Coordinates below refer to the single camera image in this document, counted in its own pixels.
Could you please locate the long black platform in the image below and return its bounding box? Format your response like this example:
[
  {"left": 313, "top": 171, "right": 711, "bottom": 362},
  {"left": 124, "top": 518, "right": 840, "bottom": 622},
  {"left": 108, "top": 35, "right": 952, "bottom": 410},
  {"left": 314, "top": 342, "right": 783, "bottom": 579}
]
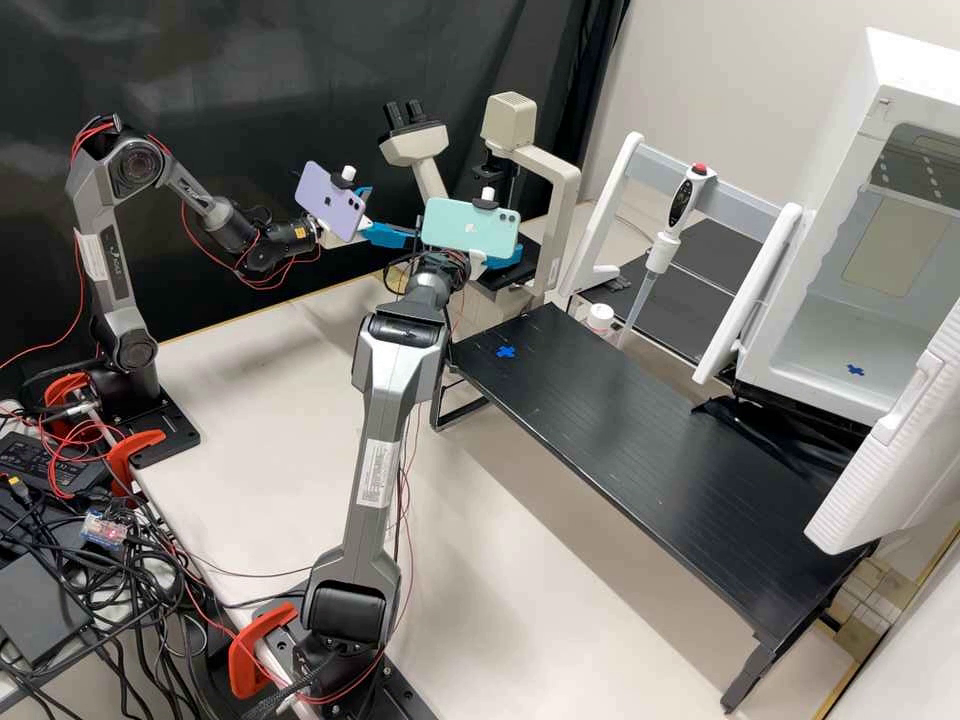
[{"left": 429, "top": 302, "right": 877, "bottom": 714}]

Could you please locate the wrist camera phone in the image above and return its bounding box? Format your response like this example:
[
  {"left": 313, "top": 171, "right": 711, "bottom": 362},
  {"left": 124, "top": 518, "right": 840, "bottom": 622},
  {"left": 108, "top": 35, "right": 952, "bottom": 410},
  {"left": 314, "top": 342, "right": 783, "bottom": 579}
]
[
  {"left": 419, "top": 187, "right": 523, "bottom": 262},
  {"left": 293, "top": 159, "right": 374, "bottom": 243}
]

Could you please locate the right wrist camera phone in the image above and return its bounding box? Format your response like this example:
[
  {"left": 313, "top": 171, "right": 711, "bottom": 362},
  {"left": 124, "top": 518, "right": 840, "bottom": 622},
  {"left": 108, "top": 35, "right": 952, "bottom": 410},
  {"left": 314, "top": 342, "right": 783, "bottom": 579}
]
[{"left": 419, "top": 187, "right": 523, "bottom": 262}]

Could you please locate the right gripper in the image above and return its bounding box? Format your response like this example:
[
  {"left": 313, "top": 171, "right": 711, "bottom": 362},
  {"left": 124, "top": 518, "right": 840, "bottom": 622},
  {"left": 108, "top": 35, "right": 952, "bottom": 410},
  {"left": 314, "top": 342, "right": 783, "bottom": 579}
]
[{"left": 468, "top": 243, "right": 528, "bottom": 281}]

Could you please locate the white pipette stand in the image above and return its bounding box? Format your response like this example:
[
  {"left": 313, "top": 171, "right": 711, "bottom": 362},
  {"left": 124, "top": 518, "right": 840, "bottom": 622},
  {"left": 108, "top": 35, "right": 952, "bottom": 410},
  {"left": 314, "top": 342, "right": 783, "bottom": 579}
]
[{"left": 558, "top": 131, "right": 805, "bottom": 386}]

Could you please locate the flat black box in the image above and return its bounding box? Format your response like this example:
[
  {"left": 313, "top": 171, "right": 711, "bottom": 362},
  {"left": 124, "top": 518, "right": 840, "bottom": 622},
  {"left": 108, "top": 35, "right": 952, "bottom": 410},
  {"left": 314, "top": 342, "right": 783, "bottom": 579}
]
[{"left": 0, "top": 551, "right": 93, "bottom": 667}]

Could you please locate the pipette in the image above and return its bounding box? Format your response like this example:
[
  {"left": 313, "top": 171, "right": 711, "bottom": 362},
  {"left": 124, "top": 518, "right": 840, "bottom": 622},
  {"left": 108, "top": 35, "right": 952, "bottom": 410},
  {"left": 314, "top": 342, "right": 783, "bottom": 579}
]
[{"left": 616, "top": 161, "right": 718, "bottom": 350}]

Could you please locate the incubator door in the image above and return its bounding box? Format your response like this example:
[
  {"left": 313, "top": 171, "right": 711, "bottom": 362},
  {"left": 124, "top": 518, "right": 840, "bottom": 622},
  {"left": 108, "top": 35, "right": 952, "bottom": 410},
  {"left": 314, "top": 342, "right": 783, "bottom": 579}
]
[{"left": 803, "top": 296, "right": 960, "bottom": 558}]

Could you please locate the cream microscope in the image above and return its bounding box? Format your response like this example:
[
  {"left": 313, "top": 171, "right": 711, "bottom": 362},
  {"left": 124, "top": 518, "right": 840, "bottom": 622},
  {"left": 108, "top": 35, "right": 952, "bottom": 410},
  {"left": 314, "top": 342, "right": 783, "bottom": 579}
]
[{"left": 378, "top": 91, "right": 583, "bottom": 307}]

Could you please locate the left wrist camera phone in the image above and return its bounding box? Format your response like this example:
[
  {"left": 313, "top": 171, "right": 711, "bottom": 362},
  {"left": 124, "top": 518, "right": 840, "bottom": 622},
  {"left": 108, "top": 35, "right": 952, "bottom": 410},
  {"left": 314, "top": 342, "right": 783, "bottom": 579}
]
[{"left": 293, "top": 159, "right": 374, "bottom": 243}]

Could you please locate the black power adapter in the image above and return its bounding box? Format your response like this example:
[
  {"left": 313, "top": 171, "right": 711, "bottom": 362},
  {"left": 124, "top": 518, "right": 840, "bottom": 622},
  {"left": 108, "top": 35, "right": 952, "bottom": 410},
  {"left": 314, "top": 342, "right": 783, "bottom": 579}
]
[{"left": 0, "top": 433, "right": 112, "bottom": 498}]

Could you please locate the red clamp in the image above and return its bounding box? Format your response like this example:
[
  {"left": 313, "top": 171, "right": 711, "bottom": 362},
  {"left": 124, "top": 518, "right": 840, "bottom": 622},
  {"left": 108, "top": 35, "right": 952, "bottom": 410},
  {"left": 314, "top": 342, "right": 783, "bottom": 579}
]
[
  {"left": 43, "top": 372, "right": 100, "bottom": 430},
  {"left": 227, "top": 602, "right": 300, "bottom": 700},
  {"left": 107, "top": 429, "right": 168, "bottom": 498}
]

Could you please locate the small circuit board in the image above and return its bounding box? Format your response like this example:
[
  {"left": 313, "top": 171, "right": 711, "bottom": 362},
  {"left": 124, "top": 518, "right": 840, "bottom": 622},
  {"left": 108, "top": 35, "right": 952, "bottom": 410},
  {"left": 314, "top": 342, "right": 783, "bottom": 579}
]
[{"left": 80, "top": 512, "right": 130, "bottom": 547}]

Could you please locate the white incubator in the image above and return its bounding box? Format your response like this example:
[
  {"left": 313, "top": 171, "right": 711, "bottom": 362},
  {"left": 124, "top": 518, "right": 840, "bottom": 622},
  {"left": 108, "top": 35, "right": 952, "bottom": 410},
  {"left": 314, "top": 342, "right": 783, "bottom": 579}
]
[{"left": 733, "top": 27, "right": 960, "bottom": 430}]

